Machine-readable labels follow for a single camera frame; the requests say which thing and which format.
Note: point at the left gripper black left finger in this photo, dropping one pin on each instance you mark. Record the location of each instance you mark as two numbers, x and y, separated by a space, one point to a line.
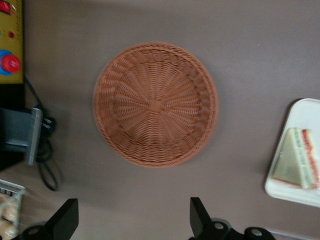
65 217

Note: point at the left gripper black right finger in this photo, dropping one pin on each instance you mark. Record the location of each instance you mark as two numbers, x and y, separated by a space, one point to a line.
201 220

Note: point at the triangle sandwich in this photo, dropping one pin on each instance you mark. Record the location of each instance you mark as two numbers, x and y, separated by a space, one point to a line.
287 160

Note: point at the round brown wicker basket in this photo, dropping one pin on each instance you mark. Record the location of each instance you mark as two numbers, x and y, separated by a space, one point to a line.
155 105

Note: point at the beige plastic serving tray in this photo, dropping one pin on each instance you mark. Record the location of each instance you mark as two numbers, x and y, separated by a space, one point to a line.
302 112

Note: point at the bagged bread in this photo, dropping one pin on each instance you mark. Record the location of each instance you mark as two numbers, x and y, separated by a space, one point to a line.
6 220

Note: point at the dark metal block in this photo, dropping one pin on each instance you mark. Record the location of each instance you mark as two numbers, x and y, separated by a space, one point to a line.
15 130

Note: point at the red emergency stop button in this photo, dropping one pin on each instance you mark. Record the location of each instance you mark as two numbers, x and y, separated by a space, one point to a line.
10 62

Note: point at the black control box yellow panel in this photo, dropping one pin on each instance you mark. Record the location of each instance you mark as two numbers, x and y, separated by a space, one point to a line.
12 37

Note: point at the grey metal bracket plate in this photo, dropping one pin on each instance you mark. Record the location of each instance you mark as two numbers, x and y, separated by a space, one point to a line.
35 135

